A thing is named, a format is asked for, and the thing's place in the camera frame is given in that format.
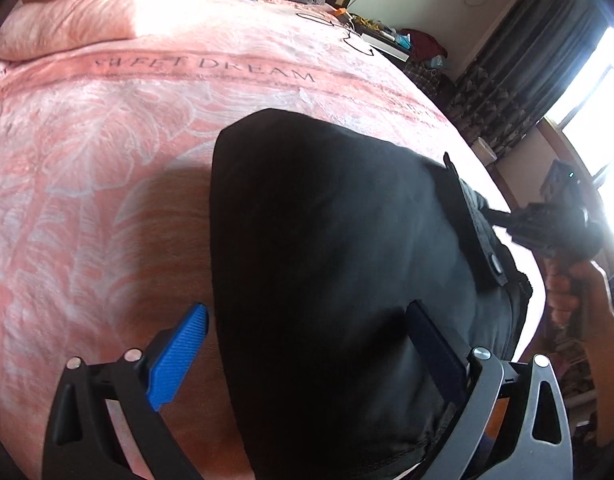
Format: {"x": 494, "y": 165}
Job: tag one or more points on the dark blue curtain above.
{"x": 532, "y": 60}

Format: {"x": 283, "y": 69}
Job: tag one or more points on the black pants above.
{"x": 337, "y": 260}

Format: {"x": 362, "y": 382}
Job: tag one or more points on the lower pink pillow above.
{"x": 87, "y": 20}

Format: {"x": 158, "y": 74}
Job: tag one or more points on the bed with pink bedspread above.
{"x": 87, "y": 160}

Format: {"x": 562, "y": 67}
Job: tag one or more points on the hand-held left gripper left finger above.
{"x": 179, "y": 355}

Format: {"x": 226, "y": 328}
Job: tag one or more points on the white waste bin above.
{"x": 484, "y": 149}

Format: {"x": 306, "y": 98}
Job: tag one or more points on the red cloth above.
{"x": 422, "y": 42}

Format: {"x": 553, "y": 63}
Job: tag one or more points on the person's right hand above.
{"x": 569, "y": 290}

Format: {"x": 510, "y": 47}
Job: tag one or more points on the cluttered nightstand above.
{"x": 384, "y": 42}

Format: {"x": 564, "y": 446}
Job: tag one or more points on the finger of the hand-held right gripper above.
{"x": 497, "y": 216}

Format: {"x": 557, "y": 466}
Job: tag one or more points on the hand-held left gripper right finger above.
{"x": 437, "y": 355}

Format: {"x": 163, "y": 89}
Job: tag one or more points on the window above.
{"x": 597, "y": 110}

